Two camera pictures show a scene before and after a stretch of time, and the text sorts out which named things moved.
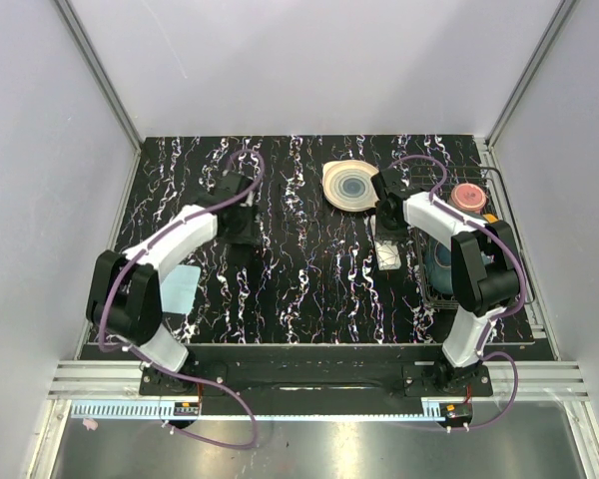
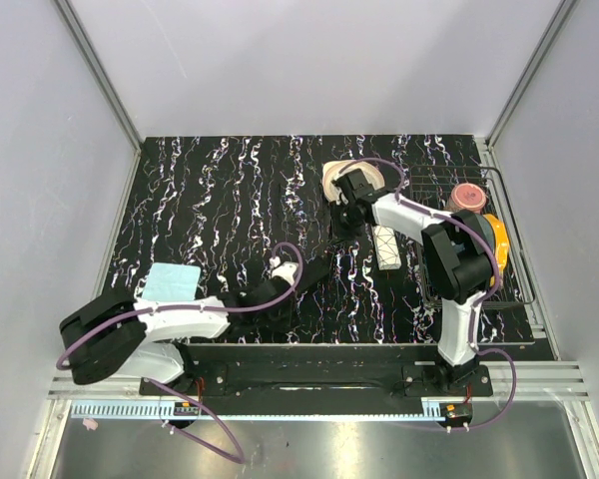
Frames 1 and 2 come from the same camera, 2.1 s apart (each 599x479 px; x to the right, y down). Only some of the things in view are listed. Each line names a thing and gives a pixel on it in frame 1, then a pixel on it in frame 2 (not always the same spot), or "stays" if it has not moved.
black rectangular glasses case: [240, 254] → [313, 271]
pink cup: [469, 197] stays
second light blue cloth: [178, 288] stays
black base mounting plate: [319, 373] stays
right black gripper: [382, 234] → [335, 230]
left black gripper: [250, 234] → [292, 313]
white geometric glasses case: [388, 254] stays
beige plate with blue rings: [347, 185] stays
